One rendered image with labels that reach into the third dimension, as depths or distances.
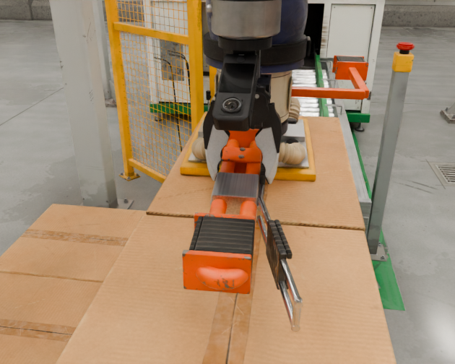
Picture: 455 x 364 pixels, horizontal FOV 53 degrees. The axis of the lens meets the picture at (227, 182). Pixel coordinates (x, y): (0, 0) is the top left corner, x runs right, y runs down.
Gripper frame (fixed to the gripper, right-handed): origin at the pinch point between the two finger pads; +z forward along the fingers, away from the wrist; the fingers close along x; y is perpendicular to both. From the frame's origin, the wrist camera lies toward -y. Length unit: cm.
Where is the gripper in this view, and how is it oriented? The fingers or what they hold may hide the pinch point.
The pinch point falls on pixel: (241, 178)
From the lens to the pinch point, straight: 67.0
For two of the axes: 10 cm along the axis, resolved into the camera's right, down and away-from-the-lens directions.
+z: 0.0, 8.9, 4.6
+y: 1.3, -4.5, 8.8
